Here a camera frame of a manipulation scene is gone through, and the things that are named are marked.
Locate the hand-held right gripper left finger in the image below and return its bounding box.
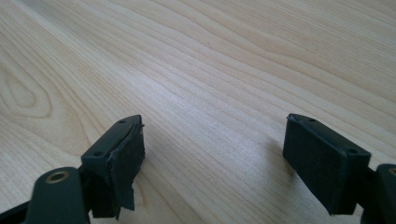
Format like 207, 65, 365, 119
80, 114, 147, 220

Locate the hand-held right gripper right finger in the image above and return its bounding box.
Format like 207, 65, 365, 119
282, 112, 373, 217

